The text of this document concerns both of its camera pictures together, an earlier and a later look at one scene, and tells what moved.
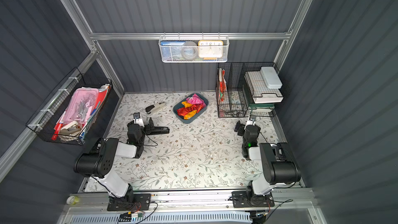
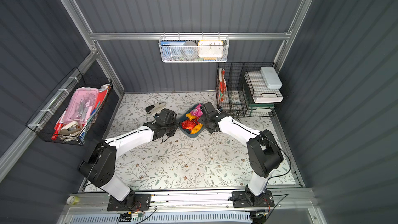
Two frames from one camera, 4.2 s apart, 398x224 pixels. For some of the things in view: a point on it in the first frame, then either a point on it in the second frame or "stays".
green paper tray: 252,106 stays
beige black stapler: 152,109 stays
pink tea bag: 195,99 to 197,111
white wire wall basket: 194,50 stays
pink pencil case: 84,100 stays
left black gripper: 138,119 to 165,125
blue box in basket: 172,50 stays
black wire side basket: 69,115 stays
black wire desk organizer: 246,89 stays
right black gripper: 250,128 to 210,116
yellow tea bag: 186,104 to 191,117
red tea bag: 198,108 to 189,124
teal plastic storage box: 179,106 to 186,132
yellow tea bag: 189,114 to 196,128
